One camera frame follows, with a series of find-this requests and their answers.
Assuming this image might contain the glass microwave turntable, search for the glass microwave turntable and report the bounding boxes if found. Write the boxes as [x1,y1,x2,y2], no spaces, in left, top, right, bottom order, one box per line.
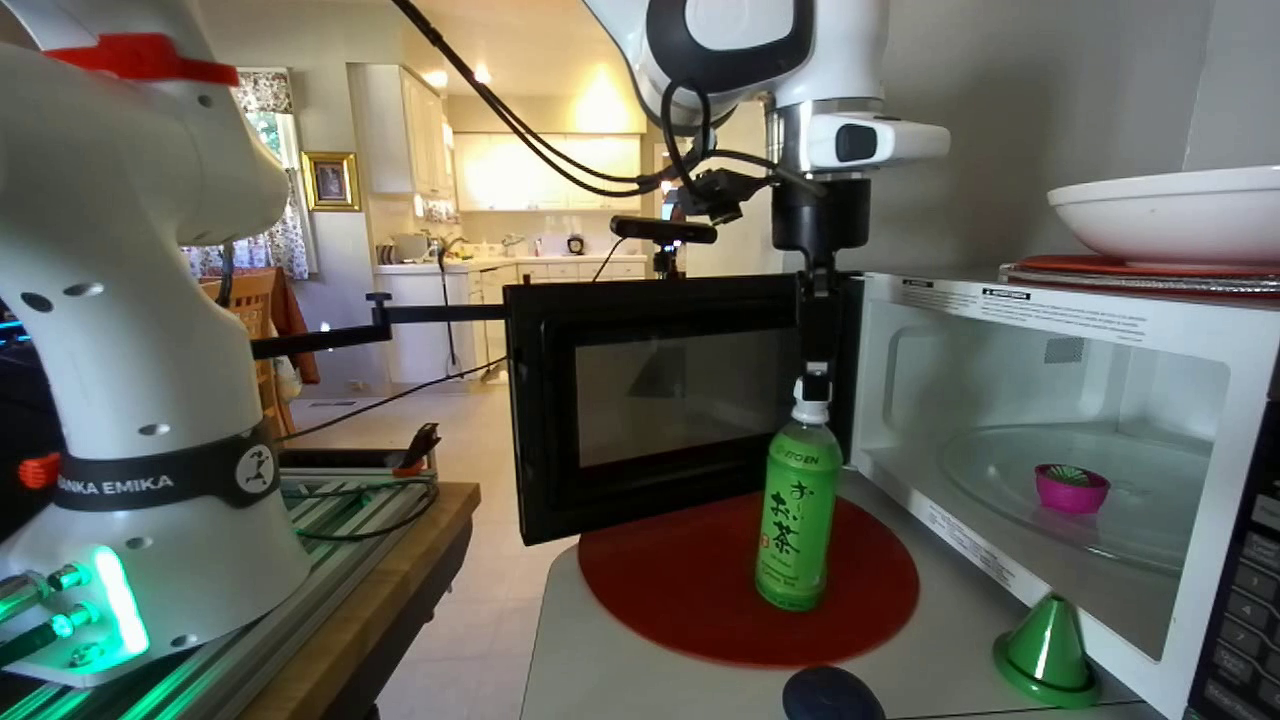
[938,424,1209,574]

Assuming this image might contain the navy blue lid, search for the navy blue lid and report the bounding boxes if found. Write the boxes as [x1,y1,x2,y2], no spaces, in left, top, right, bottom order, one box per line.
[783,668,882,720]

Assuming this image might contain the green tea bottle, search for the green tea bottle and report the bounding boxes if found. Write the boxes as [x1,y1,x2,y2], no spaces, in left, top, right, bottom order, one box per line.
[754,396,845,611]

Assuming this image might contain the white microwave oven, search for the white microwave oven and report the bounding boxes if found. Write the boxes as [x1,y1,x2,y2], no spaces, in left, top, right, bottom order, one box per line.
[850,277,1280,720]

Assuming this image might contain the white bowl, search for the white bowl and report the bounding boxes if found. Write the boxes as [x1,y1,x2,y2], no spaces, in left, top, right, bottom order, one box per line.
[1046,164,1280,260]

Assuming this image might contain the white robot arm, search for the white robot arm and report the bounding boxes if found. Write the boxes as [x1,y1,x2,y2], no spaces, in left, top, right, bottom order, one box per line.
[584,0,953,271]

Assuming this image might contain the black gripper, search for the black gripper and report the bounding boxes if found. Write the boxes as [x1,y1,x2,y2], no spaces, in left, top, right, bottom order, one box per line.
[772,182,871,271]

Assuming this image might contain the round red placemat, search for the round red placemat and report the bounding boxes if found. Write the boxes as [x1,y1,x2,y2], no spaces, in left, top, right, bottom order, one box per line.
[576,495,918,668]

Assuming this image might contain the black microwave door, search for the black microwave door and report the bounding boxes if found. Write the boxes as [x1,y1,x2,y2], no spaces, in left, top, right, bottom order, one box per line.
[505,277,803,546]

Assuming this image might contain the wooden table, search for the wooden table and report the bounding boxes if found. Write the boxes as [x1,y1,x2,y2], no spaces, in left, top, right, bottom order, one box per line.
[231,485,480,720]

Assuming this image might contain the white robot base arm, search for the white robot base arm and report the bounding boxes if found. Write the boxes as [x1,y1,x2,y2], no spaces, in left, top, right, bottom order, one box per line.
[0,0,308,683]

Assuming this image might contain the pink tape roll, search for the pink tape roll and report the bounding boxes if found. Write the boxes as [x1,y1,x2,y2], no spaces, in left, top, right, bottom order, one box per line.
[1035,463,1109,515]

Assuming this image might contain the green cone funnel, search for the green cone funnel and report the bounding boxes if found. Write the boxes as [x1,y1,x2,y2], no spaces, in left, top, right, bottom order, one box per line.
[990,592,1101,709]

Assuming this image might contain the black camera on mount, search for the black camera on mount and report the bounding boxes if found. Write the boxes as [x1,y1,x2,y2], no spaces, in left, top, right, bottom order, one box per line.
[608,218,715,280]

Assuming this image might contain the black cables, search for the black cables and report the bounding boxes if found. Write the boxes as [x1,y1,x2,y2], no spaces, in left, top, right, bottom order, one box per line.
[388,0,803,223]

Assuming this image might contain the red plate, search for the red plate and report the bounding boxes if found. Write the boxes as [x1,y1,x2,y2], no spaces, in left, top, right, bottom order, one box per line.
[998,255,1280,296]

